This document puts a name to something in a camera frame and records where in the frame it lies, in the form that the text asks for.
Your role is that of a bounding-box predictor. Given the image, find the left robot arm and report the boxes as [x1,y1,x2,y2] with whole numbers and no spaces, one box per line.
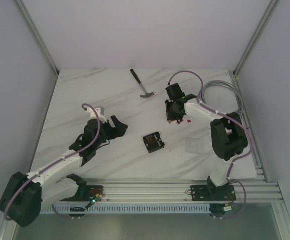
[0,115,128,227]

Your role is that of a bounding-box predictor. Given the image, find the grey slotted cable duct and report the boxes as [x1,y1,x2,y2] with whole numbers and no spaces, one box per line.
[41,203,212,214]

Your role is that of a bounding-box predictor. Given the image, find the red and orange fuses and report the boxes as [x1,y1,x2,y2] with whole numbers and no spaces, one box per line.
[167,119,191,125]

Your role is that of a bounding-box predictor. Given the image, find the black fuse box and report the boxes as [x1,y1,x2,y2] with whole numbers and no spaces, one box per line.
[143,131,165,154]

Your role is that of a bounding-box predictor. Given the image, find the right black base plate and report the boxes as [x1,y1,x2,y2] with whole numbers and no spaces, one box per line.
[190,184,236,202]

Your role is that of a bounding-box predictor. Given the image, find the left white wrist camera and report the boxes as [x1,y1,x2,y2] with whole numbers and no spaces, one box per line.
[83,106,107,123]

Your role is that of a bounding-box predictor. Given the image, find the claw hammer black handle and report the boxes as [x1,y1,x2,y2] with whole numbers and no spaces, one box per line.
[130,68,155,99]

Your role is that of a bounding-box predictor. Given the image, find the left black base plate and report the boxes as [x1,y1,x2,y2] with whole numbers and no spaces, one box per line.
[78,185,104,202]

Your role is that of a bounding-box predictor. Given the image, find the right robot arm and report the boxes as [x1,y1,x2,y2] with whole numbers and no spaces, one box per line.
[165,83,248,200]

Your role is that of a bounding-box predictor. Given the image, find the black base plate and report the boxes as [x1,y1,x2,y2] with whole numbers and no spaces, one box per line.
[190,184,236,202]
[78,185,104,202]

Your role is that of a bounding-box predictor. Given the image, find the clear plastic fuse box cover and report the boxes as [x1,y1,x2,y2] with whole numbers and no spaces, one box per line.
[184,137,204,154]

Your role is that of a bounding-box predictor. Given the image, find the silver flexible metal hose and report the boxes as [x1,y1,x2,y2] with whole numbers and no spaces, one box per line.
[197,79,244,118]

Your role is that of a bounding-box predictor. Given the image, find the aluminium mounting rail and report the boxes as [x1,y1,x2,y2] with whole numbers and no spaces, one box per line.
[86,178,283,204]

